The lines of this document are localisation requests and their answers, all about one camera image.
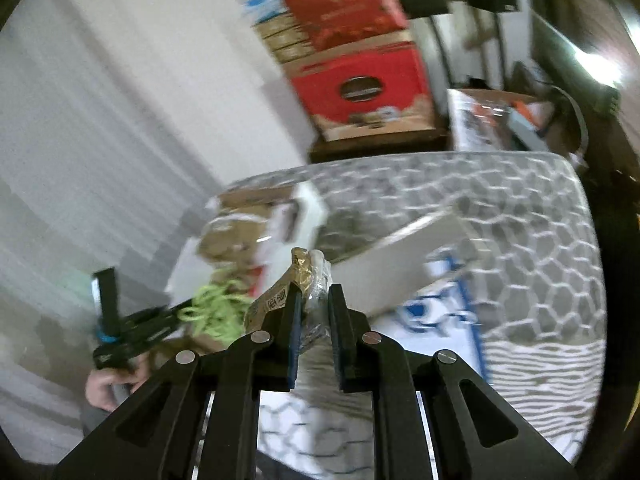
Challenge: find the black device with light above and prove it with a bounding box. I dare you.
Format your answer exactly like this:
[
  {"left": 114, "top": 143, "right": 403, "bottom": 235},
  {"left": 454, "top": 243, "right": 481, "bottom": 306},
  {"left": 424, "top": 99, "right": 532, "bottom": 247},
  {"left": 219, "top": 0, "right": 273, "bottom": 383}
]
[{"left": 574, "top": 49, "right": 627, "bottom": 112}]

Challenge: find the clear plastic bag blue print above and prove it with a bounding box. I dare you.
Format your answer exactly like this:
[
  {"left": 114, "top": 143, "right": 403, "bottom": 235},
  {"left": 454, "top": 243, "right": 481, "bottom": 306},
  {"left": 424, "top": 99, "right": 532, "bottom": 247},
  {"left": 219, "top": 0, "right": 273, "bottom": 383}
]
[{"left": 394, "top": 254, "right": 489, "bottom": 377}]

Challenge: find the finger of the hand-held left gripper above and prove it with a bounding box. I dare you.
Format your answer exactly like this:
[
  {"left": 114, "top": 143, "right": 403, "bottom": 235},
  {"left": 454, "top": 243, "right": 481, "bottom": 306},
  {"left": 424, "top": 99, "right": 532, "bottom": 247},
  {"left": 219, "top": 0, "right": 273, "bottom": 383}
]
[
  {"left": 144, "top": 316, "right": 184, "bottom": 352},
  {"left": 139, "top": 298, "right": 199, "bottom": 327}
]

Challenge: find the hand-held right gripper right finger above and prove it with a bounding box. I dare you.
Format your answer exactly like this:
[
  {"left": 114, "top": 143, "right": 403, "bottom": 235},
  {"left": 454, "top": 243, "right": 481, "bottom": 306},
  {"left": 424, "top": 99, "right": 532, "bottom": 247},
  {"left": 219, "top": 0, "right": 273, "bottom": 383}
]
[{"left": 326, "top": 283, "right": 582, "bottom": 480}]

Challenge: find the blue white tissue pack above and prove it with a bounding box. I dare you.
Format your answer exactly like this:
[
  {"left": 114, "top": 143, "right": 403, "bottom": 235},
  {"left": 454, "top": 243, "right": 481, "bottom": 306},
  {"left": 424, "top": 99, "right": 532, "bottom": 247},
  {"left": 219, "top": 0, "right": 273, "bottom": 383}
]
[{"left": 241, "top": 0, "right": 289, "bottom": 22}]

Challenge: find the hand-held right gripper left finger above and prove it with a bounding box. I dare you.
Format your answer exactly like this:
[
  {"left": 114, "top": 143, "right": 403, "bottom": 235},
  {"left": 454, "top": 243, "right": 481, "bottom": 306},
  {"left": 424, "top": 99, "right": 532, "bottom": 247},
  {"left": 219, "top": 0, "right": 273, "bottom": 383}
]
[{"left": 52, "top": 283, "right": 305, "bottom": 480}]

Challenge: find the white cardboard box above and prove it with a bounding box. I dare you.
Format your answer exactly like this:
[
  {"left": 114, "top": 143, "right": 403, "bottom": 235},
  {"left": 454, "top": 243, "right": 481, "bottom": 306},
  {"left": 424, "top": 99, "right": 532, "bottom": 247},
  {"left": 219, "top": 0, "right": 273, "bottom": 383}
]
[{"left": 166, "top": 181, "right": 329, "bottom": 312}]

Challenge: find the cardboard box of clutter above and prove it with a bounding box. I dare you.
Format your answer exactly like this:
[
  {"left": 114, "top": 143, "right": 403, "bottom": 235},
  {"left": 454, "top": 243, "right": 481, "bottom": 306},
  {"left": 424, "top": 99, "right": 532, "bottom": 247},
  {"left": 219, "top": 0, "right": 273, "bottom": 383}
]
[{"left": 446, "top": 86, "right": 557, "bottom": 154}]

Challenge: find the red floral gift bag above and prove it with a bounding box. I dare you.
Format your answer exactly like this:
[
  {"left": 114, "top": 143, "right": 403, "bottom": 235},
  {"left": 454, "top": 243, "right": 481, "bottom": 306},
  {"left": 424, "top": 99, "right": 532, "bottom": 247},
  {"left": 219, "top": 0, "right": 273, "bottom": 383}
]
[{"left": 279, "top": 0, "right": 412, "bottom": 52}]

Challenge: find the green cable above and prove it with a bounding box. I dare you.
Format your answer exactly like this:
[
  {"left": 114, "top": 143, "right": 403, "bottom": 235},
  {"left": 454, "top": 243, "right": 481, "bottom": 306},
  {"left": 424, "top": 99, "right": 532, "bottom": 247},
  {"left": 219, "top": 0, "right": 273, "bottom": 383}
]
[{"left": 176, "top": 279, "right": 257, "bottom": 342}]

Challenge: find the gold tissue pack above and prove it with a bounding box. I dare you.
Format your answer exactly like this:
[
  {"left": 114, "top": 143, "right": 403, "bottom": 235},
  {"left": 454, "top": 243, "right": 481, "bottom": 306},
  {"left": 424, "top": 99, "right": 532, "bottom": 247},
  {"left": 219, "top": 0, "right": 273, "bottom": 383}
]
[{"left": 244, "top": 246, "right": 332, "bottom": 357}]

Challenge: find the brown sofa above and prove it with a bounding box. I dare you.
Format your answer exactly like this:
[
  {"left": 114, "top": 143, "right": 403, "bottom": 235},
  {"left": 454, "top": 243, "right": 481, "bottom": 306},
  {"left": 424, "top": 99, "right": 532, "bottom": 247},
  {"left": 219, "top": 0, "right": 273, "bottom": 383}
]
[{"left": 527, "top": 0, "right": 640, "bottom": 91}]

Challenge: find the person's left hand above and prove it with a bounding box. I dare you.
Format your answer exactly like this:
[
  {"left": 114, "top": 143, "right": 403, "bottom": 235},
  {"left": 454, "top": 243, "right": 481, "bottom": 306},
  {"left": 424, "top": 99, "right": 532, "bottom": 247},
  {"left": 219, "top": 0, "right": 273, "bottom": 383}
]
[{"left": 85, "top": 354, "right": 152, "bottom": 410}]

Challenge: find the gold tissue box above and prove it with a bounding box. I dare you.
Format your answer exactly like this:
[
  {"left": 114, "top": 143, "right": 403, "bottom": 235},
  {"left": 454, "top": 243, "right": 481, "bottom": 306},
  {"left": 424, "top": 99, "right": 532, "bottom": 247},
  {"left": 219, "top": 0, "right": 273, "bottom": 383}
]
[
  {"left": 264, "top": 29, "right": 309, "bottom": 52},
  {"left": 251, "top": 11, "right": 302, "bottom": 37},
  {"left": 274, "top": 44, "right": 317, "bottom": 64}
]

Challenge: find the dark low table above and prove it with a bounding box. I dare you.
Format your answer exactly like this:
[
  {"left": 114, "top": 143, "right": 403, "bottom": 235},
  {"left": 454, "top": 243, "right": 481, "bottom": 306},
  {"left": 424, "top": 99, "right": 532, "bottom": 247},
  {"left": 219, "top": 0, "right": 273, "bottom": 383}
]
[{"left": 306, "top": 129, "right": 452, "bottom": 164}]

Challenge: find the white cable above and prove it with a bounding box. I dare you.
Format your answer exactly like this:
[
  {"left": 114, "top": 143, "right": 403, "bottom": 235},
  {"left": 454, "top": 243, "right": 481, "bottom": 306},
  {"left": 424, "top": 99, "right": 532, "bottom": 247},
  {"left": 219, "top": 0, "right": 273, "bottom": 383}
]
[{"left": 549, "top": 84, "right": 592, "bottom": 157}]

